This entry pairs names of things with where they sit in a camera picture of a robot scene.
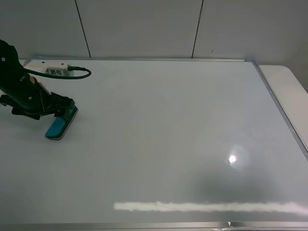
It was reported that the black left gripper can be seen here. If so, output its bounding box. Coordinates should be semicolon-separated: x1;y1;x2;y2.
0;92;75;120

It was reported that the teal whiteboard eraser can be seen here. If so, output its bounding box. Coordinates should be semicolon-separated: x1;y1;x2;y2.
45;106;78;141

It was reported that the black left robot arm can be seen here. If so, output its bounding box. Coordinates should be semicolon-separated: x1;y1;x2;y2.
0;40;78;121

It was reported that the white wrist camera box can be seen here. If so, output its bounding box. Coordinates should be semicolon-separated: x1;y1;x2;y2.
24;60;74;77

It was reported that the black camera cable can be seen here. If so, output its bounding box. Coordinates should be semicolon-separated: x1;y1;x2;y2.
20;65;92;80

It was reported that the white whiteboard with aluminium frame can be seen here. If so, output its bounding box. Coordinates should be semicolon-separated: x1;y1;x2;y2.
0;60;308;231

